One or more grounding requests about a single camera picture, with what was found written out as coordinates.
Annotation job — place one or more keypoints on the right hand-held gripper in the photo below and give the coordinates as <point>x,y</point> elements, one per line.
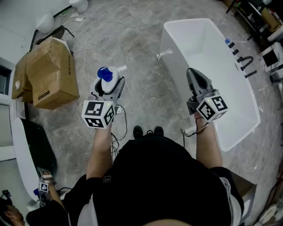
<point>212,108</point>

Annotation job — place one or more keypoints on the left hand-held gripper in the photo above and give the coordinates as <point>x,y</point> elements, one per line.
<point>97,110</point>

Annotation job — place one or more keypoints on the white bottle with blue cap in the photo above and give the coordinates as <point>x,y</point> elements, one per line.
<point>110,85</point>

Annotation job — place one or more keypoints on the white bathtub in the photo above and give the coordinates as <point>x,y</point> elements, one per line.
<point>212,55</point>

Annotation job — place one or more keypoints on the person's right forearm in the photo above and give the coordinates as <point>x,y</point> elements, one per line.
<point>207,148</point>

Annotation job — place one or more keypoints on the person's left forearm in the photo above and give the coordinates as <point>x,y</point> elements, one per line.
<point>100,150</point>

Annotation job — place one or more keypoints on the white paper slip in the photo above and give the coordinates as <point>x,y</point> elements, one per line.
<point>122,68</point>

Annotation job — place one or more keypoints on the black faucet knob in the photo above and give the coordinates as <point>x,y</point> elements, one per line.
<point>235,52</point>
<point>231,45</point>

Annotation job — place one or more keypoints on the blue faucet cap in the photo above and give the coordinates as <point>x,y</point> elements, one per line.
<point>227,40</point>

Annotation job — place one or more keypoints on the black hand shower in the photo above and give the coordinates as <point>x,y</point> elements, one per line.
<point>251,74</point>

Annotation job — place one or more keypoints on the black curved faucet spout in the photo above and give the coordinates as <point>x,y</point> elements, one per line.
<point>248,59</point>

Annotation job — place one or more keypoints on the person's left black shoe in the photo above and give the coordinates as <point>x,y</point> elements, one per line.
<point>138,132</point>

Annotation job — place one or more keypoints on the person's black shoe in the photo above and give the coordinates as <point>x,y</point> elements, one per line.
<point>158,131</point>
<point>138,132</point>

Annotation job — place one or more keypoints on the large printed cardboard box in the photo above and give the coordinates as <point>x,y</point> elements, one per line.
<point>50,75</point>

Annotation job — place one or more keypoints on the person's right black shoe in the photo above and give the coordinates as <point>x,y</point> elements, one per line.
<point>158,131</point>

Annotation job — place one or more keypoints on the white power adapter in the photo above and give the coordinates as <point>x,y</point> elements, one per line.
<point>79,19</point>

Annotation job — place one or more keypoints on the black metal chair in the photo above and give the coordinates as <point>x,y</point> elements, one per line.
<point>55,33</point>

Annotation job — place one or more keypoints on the black and white square box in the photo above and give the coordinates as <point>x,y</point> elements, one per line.
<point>270,57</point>

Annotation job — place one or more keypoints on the black metal rack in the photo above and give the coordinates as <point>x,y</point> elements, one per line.
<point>249,15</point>

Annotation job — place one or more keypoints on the small plain cardboard box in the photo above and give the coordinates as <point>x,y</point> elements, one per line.
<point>21,79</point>

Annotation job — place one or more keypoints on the person's black shirt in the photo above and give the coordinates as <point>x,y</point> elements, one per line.
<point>154,181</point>

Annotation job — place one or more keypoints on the white curved tub dark inside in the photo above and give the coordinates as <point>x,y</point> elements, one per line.
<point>21,159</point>

